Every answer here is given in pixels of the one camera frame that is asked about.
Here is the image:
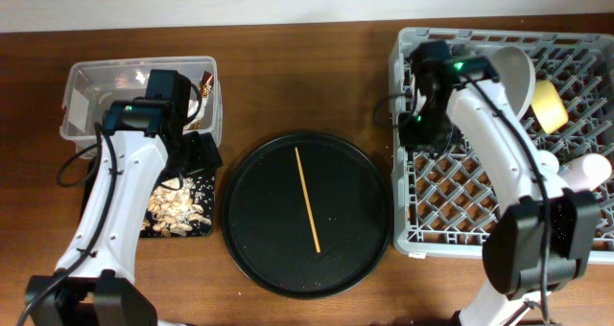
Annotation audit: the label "grey plate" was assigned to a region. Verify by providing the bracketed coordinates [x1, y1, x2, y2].
[489, 46, 536, 120]

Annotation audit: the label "round black serving tray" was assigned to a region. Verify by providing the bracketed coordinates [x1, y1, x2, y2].
[221, 132, 392, 299]

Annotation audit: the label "blue cup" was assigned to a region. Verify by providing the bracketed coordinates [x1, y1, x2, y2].
[536, 150, 559, 174]

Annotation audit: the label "black rectangular tray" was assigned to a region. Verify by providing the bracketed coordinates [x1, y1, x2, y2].
[78, 151, 218, 240]

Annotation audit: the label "brown snack wrapper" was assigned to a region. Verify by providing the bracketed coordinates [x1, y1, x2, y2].
[200, 71, 215, 99]

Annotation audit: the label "yellow bowl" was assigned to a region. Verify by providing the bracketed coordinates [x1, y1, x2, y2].
[531, 81, 569, 134]

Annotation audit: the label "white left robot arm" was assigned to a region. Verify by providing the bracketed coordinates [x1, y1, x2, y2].
[17, 97, 221, 325]

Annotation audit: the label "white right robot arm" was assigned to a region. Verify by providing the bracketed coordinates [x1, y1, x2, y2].
[401, 41, 612, 325]

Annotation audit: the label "grey dishwasher rack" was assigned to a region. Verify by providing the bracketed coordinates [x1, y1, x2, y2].
[389, 27, 613, 259]

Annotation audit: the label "wooden chopstick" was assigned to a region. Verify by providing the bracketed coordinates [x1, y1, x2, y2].
[295, 147, 321, 254]

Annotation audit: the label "food scraps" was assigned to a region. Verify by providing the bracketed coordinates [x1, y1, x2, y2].
[141, 175, 216, 238]

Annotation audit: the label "clear plastic waste bin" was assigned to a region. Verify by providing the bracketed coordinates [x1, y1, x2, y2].
[59, 56, 223, 151]

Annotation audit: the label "pink cup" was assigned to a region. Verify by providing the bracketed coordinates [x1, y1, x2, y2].
[559, 153, 612, 191]

